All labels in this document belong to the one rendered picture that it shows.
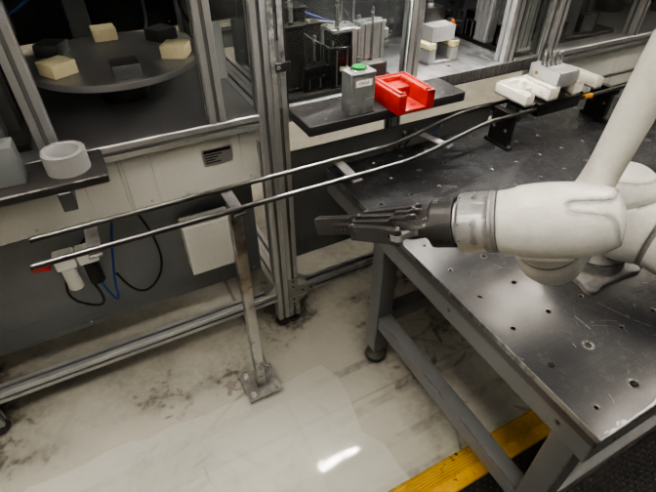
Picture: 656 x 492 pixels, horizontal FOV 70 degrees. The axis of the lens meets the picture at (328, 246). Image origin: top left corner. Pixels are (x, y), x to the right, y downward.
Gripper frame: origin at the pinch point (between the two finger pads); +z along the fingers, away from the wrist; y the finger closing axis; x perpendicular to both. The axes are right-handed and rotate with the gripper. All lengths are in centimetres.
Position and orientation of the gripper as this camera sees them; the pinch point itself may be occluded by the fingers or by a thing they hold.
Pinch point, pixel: (336, 225)
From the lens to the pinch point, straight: 78.9
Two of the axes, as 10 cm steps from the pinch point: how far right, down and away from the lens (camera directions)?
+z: -8.9, 0.0, 4.6
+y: -4.2, 4.1, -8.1
